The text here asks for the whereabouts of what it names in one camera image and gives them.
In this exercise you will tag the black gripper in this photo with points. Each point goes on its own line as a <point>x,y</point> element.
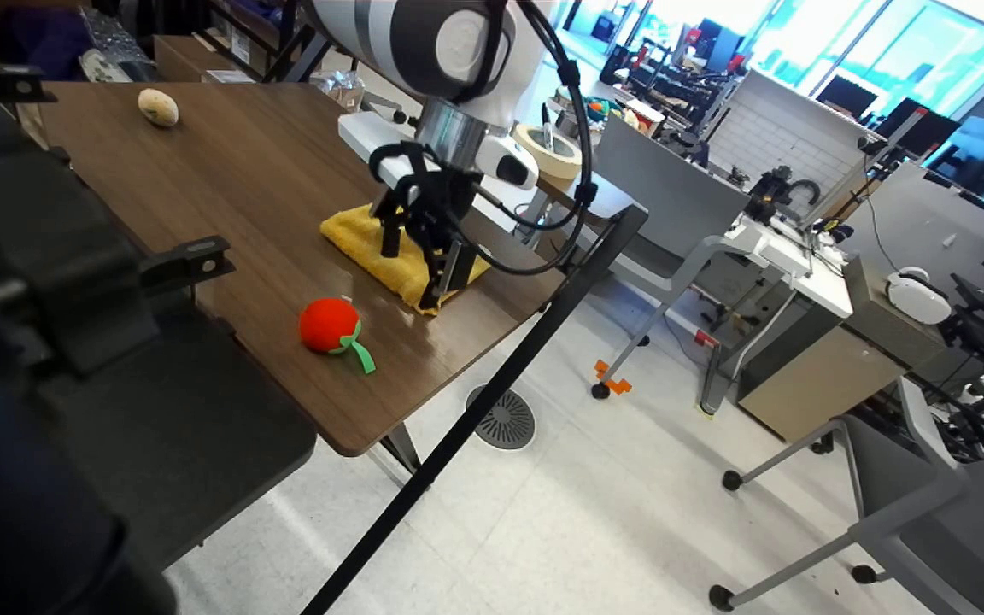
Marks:
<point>441,198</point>

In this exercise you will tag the yellow terry towel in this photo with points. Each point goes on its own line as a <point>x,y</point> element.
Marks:
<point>401,276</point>

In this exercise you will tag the red toy pepper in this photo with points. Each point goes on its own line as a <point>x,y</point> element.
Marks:
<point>326,325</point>

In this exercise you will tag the beige plush potato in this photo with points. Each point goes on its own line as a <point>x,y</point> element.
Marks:
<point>159,107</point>

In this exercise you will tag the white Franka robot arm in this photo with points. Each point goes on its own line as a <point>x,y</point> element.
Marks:
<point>368,28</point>

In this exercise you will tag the black slanted table leg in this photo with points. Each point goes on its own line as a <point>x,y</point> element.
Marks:
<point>480,410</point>

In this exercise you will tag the beige masking tape roll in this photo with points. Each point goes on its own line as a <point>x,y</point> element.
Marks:
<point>555,164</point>

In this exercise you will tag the long wooden side table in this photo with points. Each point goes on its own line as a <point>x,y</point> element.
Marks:
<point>617,192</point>

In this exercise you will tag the grey rolling stand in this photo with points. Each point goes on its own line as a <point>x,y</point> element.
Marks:
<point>673,292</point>

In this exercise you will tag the grey partition panel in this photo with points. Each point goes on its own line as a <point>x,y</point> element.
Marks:
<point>667,189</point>

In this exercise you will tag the black clamp device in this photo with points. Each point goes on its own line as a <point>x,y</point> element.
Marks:
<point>778,192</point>

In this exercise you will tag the white device on cart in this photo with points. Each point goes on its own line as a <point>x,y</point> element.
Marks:
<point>782,245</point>

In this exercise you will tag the grey cart beige panel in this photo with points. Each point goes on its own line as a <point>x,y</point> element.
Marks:
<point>817,381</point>

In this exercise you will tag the white headset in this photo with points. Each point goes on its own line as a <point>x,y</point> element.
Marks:
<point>917,300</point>

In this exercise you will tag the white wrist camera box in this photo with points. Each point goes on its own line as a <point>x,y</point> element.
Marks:
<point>510,164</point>

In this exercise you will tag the black blurred camera mount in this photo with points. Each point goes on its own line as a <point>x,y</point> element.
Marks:
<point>59,456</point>

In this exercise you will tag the blue wall screen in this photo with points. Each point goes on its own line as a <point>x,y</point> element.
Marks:
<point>975,154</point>

